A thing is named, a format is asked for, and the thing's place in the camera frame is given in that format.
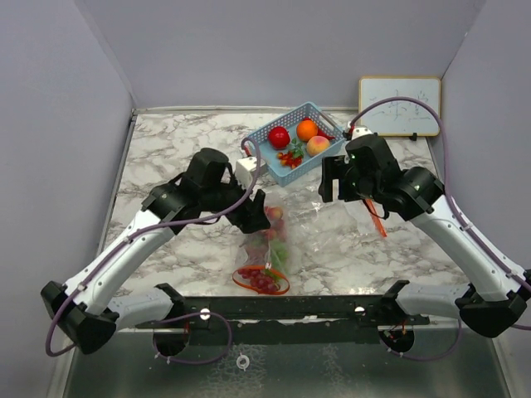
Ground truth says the red apple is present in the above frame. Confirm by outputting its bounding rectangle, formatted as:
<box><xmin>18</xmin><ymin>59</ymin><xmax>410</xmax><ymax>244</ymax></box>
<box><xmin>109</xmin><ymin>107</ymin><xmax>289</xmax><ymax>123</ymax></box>
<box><xmin>268</xmin><ymin>126</ymin><xmax>291</xmax><ymax>150</ymax></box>

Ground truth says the green grape bunch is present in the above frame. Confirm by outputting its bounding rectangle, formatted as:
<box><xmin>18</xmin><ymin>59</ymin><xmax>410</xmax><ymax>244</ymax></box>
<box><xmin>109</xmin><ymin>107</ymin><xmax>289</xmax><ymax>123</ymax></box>
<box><xmin>270</xmin><ymin>240</ymin><xmax>289</xmax><ymax>269</ymax></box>

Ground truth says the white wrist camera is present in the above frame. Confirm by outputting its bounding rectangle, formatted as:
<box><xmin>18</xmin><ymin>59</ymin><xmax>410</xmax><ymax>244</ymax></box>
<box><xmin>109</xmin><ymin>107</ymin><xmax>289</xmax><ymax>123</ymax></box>
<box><xmin>343</xmin><ymin>125</ymin><xmax>374</xmax><ymax>141</ymax></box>
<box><xmin>234</xmin><ymin>157</ymin><xmax>266</xmax><ymax>189</ymax></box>

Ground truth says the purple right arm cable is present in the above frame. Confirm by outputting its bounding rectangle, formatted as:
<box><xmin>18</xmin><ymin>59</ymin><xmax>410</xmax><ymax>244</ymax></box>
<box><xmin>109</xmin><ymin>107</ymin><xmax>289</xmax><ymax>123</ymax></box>
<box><xmin>350</xmin><ymin>96</ymin><xmax>531</xmax><ymax>362</ymax></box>

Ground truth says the orange fruit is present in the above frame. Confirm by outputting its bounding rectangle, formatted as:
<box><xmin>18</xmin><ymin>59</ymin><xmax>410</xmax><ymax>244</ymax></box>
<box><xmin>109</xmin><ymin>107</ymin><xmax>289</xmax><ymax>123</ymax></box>
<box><xmin>296</xmin><ymin>119</ymin><xmax>319</xmax><ymax>143</ymax></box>

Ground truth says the blue plastic basket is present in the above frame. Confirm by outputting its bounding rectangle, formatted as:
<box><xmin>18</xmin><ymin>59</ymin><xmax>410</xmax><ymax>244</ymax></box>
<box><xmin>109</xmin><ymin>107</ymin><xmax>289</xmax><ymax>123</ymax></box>
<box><xmin>249</xmin><ymin>102</ymin><xmax>344</xmax><ymax>187</ymax></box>

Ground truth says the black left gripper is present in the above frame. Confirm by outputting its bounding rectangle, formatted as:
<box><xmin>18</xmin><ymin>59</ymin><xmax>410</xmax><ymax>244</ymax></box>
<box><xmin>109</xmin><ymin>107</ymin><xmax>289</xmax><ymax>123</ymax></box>
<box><xmin>202</xmin><ymin>171</ymin><xmax>271</xmax><ymax>233</ymax></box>

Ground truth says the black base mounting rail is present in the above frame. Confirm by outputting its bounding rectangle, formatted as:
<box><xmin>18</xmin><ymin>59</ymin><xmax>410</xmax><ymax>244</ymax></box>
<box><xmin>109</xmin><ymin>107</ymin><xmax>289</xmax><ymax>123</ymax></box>
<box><xmin>139</xmin><ymin>294</ymin><xmax>429</xmax><ymax>346</ymax></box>

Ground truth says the peach fruit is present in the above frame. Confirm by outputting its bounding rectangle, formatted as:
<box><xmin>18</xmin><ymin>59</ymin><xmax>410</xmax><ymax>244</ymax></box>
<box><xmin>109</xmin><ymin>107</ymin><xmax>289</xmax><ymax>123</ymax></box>
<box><xmin>306</xmin><ymin>135</ymin><xmax>330</xmax><ymax>157</ymax></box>

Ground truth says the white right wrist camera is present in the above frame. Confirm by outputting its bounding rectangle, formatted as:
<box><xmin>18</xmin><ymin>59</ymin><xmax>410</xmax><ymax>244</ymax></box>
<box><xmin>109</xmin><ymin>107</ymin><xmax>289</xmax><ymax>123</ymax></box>
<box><xmin>343</xmin><ymin>125</ymin><xmax>374</xmax><ymax>141</ymax></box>

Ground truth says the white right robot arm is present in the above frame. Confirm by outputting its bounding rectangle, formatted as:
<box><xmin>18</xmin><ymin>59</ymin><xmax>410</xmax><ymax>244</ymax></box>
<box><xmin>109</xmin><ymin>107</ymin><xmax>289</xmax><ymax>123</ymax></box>
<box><xmin>319</xmin><ymin>134</ymin><xmax>530</xmax><ymax>338</ymax></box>

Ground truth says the small whiteboard wooden frame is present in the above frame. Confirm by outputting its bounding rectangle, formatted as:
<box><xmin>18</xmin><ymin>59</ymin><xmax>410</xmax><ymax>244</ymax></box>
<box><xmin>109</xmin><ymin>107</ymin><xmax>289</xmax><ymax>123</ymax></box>
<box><xmin>356</xmin><ymin>76</ymin><xmax>441</xmax><ymax>137</ymax></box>

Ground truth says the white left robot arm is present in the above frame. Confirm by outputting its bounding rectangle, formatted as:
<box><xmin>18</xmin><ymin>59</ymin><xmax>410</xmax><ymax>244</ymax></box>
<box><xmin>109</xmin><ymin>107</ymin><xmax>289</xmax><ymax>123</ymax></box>
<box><xmin>41</xmin><ymin>148</ymin><xmax>270</xmax><ymax>357</ymax></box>

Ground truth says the red strawberry bunch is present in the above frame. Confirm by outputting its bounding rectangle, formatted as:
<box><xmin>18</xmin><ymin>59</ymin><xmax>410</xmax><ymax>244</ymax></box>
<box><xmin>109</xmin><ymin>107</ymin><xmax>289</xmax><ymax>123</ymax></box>
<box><xmin>249</xmin><ymin>206</ymin><xmax>288</xmax><ymax>247</ymax></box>

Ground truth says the clear zip bag orange zipper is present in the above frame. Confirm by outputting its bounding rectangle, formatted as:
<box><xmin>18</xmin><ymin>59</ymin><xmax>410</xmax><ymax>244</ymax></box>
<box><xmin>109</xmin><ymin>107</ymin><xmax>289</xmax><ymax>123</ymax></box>
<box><xmin>231</xmin><ymin>205</ymin><xmax>291</xmax><ymax>296</ymax></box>

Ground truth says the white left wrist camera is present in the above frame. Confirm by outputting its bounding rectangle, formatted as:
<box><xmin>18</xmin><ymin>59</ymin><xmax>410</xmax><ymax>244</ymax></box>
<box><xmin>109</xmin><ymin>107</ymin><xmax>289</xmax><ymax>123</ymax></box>
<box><xmin>234</xmin><ymin>157</ymin><xmax>266</xmax><ymax>189</ymax></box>

